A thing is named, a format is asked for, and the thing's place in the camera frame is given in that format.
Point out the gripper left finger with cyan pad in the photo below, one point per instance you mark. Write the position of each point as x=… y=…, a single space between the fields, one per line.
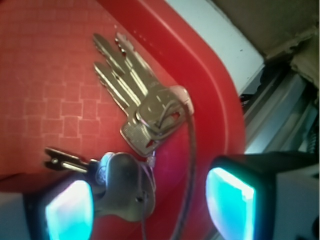
x=61 y=210

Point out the red plastic tray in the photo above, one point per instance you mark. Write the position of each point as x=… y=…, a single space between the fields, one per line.
x=51 y=96

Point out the brown cardboard panel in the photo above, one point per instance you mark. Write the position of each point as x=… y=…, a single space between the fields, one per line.
x=280 y=29

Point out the silver key bunch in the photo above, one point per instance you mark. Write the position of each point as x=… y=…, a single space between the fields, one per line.
x=122 y=185

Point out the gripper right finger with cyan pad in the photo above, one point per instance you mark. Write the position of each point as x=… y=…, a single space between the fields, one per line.
x=265 y=196

